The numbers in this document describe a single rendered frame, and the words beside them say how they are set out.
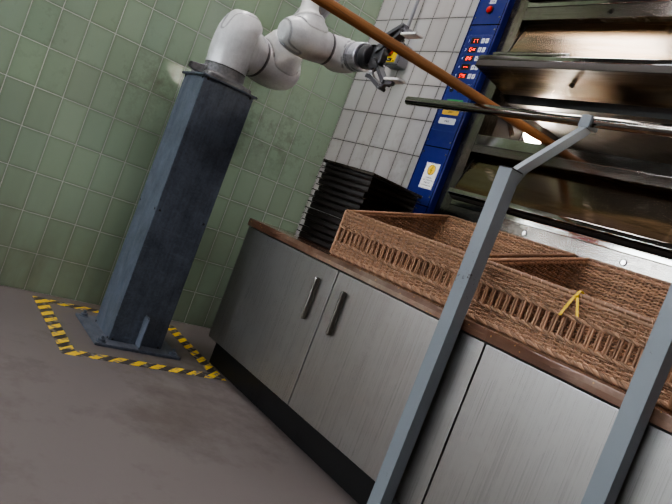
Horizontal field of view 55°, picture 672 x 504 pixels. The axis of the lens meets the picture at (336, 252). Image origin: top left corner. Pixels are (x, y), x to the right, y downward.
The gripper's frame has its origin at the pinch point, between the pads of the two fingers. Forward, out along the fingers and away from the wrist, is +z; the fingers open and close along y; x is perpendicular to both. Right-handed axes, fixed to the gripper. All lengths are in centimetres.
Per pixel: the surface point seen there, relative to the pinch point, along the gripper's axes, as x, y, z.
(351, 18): 24.6, 0.6, 4.2
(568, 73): -52, -19, 12
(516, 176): -8, 25, 46
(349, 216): -14, 47, -18
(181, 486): 36, 119, 25
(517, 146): -65, 3, -7
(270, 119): -28, 19, -117
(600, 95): -65, -18, 17
